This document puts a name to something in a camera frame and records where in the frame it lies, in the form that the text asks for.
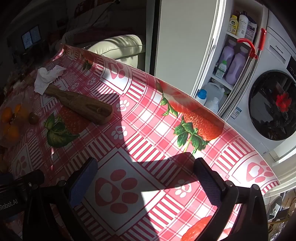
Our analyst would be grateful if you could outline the cream leather sofa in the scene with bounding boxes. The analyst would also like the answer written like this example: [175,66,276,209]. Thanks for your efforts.
[88,35,145,70]

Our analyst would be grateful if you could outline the red-handled mop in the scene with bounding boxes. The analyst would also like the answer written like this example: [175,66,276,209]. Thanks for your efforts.
[218,28,267,121]

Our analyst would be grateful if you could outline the red checkered strawberry tablecloth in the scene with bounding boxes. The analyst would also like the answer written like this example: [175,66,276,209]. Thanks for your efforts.
[6,45,279,240]

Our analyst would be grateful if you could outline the crumpled white tissue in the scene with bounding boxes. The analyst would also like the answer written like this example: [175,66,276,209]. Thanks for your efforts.
[34,65,66,95]

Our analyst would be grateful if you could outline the white storage cabinet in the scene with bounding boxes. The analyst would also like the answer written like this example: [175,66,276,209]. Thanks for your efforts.
[154,0,270,117]

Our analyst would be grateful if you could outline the white washing machine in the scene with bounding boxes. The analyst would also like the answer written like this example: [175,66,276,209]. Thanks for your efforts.
[227,11,295,163]

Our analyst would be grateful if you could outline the wooden fish-shaped board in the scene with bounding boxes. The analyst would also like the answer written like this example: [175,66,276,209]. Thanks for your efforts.
[24,75,115,125]

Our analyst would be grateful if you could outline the clear glass fruit bowl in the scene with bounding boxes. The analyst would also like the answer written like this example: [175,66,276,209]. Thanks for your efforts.
[1,102,31,148]

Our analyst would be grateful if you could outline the purple detergent bottle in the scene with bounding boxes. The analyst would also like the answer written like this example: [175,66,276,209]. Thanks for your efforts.
[218,39,236,69]
[225,47,248,85]

